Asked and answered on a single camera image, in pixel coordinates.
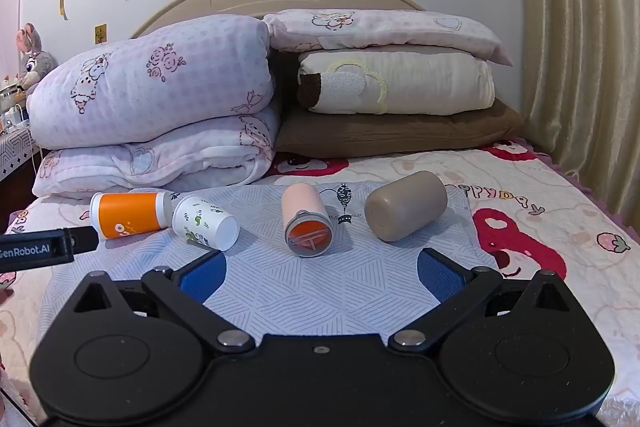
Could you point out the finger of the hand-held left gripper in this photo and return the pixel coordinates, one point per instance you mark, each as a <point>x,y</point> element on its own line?
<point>87,239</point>

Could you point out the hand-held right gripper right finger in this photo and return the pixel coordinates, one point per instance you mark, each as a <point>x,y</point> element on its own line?
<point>442,276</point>

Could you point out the pink printed pillow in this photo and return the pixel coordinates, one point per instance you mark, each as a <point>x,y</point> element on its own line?
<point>395,32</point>

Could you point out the taupe cup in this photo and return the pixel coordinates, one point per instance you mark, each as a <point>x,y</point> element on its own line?
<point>407,207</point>

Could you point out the grey and pink plush toy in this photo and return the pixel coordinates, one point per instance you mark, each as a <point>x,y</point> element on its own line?
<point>34,57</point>

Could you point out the cream embroidered pillow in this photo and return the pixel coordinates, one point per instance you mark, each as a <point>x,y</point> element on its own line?
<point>425,82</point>

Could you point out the brown pillow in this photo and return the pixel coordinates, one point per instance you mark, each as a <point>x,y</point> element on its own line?
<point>400,132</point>

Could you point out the cream curtain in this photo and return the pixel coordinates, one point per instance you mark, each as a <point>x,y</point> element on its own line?
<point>575,57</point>

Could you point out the pink hanging cloth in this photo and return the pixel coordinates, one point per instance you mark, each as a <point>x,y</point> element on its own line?
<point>11,17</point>

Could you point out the folded pink checked quilt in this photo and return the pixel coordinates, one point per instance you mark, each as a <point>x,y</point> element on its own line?
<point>150,107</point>

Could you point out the pale blue patterned mat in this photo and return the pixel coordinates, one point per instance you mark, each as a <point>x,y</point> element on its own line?
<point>300,297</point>

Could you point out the side table with patterned cover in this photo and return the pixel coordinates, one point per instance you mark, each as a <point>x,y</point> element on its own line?
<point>15,152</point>

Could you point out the yellow wall sticker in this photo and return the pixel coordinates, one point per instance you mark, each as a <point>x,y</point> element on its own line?
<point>100,33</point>

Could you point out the pink cup with orange lid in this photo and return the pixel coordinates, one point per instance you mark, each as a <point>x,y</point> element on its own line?
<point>302,207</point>

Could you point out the white leaf-print paper cup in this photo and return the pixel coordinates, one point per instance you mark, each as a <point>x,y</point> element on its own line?
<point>202,221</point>

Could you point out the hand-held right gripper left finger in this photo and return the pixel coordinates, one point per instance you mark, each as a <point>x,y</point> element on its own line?
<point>204,277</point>

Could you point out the orange and white cup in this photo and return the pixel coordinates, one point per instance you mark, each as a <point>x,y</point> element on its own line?
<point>127,214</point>

